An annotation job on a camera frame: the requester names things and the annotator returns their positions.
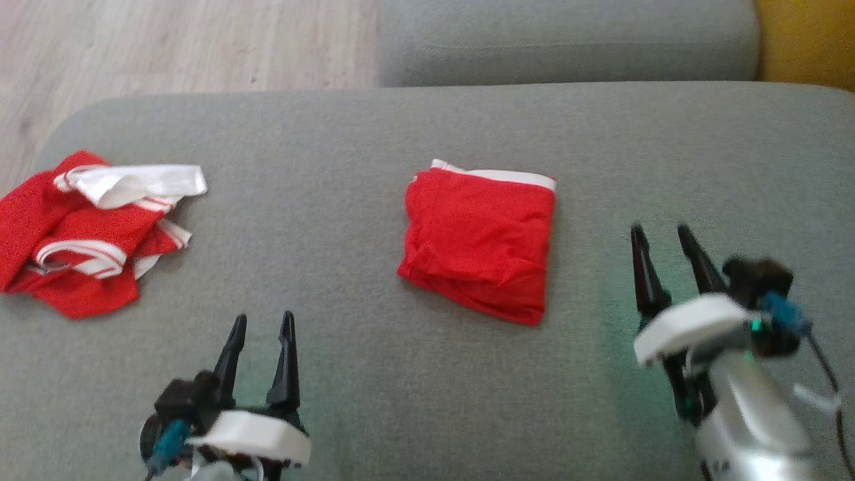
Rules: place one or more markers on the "red shorts white waistband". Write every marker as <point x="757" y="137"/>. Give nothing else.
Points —
<point x="481" y="240"/>

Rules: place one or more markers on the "grey sofa seat cushion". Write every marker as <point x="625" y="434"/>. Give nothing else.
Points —
<point x="374" y="374"/>

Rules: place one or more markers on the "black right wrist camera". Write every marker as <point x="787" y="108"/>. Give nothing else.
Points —
<point x="761" y="280"/>

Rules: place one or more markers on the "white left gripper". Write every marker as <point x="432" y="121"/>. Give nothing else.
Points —
<point x="254" y="434"/>

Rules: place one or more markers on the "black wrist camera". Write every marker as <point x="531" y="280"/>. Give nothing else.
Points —
<point x="761" y="280"/>
<point x="180" y="401"/>

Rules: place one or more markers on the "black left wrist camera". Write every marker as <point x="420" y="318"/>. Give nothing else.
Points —
<point x="180" y="401"/>

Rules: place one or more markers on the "grey sofa back cushion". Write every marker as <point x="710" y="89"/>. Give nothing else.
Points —
<point x="568" y="40"/>

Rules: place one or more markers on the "yellow upholstered object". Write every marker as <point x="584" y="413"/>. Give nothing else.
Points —
<point x="808" y="40"/>

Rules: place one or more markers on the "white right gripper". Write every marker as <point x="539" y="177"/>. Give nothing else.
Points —
<point x="695" y="324"/>

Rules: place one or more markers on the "red Bulls basketball jersey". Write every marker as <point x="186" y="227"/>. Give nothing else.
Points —
<point x="87" y="234"/>

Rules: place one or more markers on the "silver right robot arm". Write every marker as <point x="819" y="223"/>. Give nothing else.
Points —
<point x="755" y="414"/>

